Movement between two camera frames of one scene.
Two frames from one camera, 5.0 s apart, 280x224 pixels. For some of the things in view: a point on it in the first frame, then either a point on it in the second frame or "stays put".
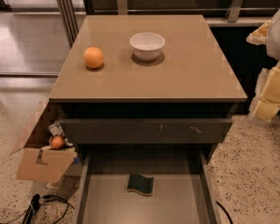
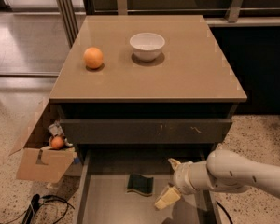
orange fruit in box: x=57 y=142 stays put
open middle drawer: x=183 y=191 stays put
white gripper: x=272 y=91 to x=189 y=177
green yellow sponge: x=140 y=185 stays put
